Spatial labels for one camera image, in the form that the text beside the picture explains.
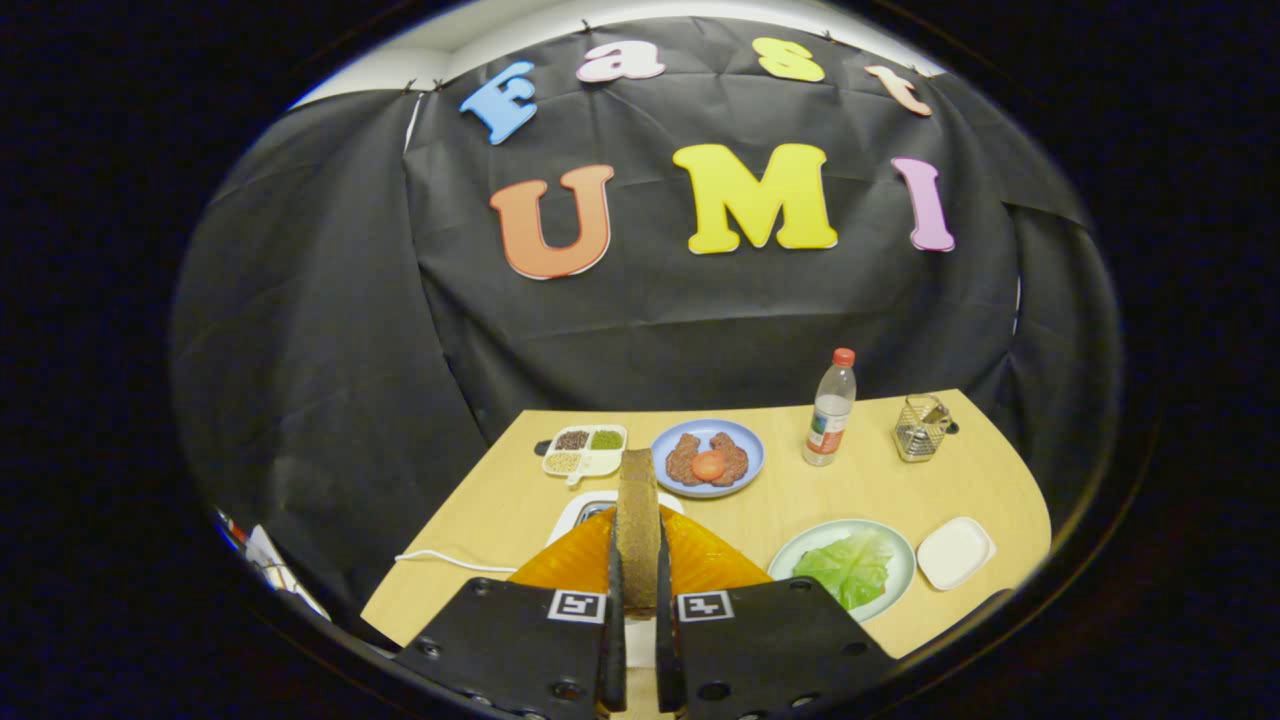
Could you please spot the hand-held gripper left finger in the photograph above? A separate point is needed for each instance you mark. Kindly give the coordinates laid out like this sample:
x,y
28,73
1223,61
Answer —
x,y
520,640

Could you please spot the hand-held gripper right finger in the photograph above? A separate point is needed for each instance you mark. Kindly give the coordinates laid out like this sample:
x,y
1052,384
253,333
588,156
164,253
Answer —
x,y
770,640

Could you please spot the green lettuce leaf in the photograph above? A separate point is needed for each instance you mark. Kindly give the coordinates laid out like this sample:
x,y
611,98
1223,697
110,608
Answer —
x,y
850,570

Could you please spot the brown toasted bread slice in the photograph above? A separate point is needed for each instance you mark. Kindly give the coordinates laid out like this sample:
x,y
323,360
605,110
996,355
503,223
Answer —
x,y
638,530

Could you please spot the light green plate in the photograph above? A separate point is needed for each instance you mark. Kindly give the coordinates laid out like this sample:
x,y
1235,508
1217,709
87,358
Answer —
x,y
790,556

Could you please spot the red tomato slice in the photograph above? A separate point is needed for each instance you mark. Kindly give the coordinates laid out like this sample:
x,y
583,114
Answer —
x,y
708,466

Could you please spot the brown meat patty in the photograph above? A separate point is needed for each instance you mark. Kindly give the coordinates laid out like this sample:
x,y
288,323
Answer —
x,y
734,456
682,458

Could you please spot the white divided seasoning tray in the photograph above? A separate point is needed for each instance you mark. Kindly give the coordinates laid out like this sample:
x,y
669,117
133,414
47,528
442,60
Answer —
x,y
584,455

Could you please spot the small white dish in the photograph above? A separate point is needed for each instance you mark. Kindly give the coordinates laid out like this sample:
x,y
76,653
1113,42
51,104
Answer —
x,y
955,552

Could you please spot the blue plate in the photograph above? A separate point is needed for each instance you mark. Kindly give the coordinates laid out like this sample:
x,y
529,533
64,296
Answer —
x,y
705,427

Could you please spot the clear water bottle red cap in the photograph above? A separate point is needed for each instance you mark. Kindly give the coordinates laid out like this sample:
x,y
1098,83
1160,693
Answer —
x,y
828,420

